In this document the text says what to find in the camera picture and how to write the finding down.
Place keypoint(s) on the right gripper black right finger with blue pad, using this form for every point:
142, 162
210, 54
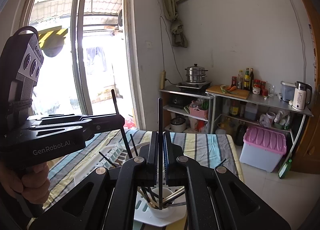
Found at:
215, 197

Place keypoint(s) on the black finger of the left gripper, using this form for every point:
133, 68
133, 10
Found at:
82, 133
94, 122

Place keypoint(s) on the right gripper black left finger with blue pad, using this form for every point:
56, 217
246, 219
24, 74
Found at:
105, 199

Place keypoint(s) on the long black chopstick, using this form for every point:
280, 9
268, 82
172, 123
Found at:
122, 123

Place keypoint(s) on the metal kitchen shelf rack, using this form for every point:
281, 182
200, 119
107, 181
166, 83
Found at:
240, 105

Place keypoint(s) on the person's left hand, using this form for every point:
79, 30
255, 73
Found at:
34, 186

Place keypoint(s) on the white plastic dish drainer tray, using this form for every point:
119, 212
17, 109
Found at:
174, 217

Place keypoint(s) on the wooden chopstick under gripper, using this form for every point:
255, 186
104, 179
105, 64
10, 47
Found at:
149, 197

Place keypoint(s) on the striped tablecloth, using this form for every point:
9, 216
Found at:
207, 149

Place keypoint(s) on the white utensil cup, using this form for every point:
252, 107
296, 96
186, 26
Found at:
162, 209

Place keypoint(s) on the pink lid storage bin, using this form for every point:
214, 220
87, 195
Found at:
263, 148

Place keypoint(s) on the green glass bottle on floor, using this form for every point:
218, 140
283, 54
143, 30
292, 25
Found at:
285, 168

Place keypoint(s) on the white rice cooker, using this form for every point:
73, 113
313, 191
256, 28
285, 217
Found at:
178, 124

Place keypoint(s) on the beige power strip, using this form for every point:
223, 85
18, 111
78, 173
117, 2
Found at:
162, 80

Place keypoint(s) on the pink plastic basket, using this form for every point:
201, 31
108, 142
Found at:
199, 113

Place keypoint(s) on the wooden cutting board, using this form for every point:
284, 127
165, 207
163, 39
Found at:
223, 90

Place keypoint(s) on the stainless steel steamer pot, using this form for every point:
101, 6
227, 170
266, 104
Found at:
195, 74

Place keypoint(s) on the black induction cooktop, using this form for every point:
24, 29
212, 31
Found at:
194, 86

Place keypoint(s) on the orange carrot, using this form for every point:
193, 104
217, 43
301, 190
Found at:
232, 88

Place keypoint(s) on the olive green curtain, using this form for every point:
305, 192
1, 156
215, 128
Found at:
176, 25

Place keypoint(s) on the green label oil bottle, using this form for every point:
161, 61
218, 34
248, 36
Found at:
246, 79

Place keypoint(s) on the dark soy sauce bottle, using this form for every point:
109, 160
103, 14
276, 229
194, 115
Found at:
251, 78

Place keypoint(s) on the translucent storage container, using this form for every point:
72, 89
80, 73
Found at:
287, 91

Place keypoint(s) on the white electric kettle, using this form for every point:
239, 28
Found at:
302, 96

